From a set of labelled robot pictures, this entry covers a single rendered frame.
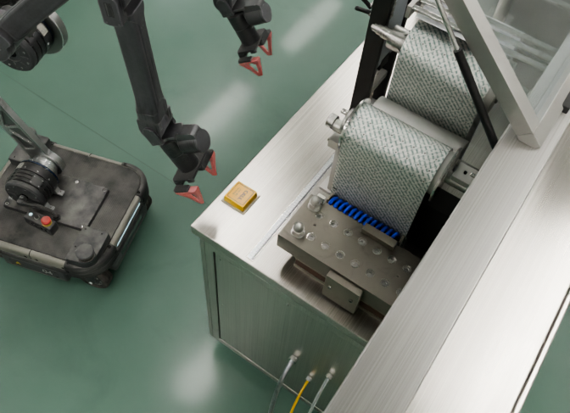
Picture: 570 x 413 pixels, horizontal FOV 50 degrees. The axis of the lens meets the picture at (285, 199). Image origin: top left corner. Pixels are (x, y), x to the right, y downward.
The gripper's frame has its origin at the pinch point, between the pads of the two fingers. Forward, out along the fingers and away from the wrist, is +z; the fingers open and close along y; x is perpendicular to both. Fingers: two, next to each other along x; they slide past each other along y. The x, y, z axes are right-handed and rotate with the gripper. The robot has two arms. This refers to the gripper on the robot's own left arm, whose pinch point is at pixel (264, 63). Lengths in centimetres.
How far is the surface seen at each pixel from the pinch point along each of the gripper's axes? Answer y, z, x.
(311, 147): -15.5, 23.2, -11.2
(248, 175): -32.7, 15.7, 2.1
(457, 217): -81, -26, -77
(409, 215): -46, 20, -50
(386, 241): -51, 24, -43
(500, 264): -73, -1, -78
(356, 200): -42, 18, -35
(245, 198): -42.1, 14.8, -1.2
